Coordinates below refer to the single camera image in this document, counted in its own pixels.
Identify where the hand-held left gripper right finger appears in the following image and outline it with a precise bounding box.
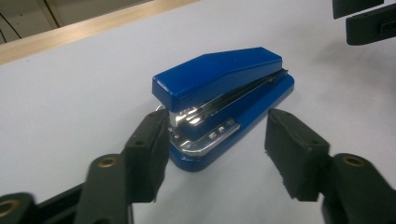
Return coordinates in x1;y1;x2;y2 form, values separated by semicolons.
263;107;332;202

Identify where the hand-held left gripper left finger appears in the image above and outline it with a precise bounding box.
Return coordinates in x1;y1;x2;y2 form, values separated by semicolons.
120;108;172;203

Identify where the wooden table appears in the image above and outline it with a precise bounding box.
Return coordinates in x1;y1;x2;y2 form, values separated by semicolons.
0;0;201;66

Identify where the blue stapler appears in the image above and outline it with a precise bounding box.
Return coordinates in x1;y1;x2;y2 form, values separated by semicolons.
151;46;296;173

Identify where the black wall cable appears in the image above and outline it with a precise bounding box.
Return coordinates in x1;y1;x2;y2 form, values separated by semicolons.
0;12;23;40

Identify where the white table cover sheet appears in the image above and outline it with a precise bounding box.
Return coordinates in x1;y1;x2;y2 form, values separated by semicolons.
0;0;396;224

